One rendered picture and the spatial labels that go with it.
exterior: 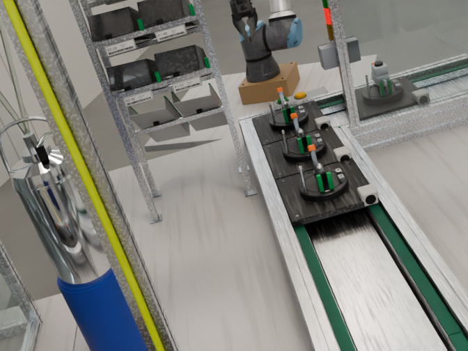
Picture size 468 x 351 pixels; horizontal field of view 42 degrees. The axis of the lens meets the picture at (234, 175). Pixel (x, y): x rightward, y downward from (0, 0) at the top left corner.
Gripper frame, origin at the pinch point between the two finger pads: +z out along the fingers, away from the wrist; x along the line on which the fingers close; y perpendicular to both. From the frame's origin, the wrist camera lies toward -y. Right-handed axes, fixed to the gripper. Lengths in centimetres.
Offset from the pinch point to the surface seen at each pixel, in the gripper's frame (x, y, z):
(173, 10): 22.0, -36.7, -25.7
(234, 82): 8, 64, 37
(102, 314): 54, -108, 18
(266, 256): 16, -77, 37
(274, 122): 0.5, -22.9, 23.3
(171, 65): 27.4, -35.6, -10.0
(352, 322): 2, -117, 32
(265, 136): 4.8, -26.2, 26.2
